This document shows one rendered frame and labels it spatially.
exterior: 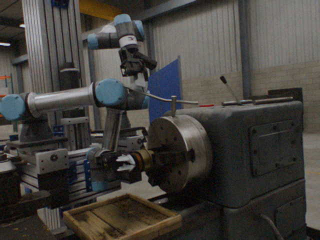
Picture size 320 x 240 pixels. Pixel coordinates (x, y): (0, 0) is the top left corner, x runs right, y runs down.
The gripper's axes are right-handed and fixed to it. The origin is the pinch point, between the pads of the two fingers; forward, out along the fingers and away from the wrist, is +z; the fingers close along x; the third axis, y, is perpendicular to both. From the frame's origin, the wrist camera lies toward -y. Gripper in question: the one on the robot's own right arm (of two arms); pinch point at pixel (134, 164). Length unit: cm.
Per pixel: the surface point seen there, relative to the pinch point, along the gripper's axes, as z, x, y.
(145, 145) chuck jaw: -4.7, 5.4, -8.1
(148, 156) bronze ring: 0.5, 1.7, -6.0
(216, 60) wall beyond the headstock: -741, 196, -860
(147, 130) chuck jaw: -8.4, 10.6, -12.2
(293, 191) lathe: 17, -25, -75
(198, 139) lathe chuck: 10.8, 6.7, -22.7
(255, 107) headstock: 17, 17, -50
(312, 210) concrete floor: -64, -108, -253
